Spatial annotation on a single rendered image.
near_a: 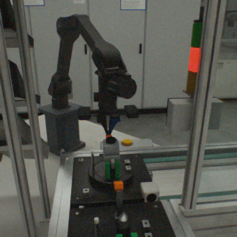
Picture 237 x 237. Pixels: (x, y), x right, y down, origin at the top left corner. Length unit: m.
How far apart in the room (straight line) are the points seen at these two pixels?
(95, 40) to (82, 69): 2.96
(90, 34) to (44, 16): 2.93
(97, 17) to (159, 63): 1.12
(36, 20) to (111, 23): 1.03
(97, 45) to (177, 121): 0.31
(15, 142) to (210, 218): 0.53
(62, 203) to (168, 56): 3.34
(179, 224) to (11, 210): 0.51
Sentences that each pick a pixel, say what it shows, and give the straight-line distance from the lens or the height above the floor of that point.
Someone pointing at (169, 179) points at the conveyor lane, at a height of 0.92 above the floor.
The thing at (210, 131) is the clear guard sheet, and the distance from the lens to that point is 0.60.
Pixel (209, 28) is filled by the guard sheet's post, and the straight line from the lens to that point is 0.52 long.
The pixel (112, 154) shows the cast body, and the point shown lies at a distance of 0.70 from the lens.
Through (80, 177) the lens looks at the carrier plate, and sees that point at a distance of 0.77.
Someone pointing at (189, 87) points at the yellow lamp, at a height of 1.27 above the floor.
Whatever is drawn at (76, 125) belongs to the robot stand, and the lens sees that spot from 1.10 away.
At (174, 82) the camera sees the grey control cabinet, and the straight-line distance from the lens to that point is 3.95.
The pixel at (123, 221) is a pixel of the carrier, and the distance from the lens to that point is 0.52.
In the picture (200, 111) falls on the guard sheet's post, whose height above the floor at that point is 1.23.
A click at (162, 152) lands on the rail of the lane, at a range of 0.93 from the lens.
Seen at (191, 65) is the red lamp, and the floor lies 1.32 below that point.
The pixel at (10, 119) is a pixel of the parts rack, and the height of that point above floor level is 1.25.
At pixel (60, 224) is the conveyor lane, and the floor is 0.96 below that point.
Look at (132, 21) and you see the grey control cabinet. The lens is 3.68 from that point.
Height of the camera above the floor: 1.41
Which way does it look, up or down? 22 degrees down
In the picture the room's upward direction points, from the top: straight up
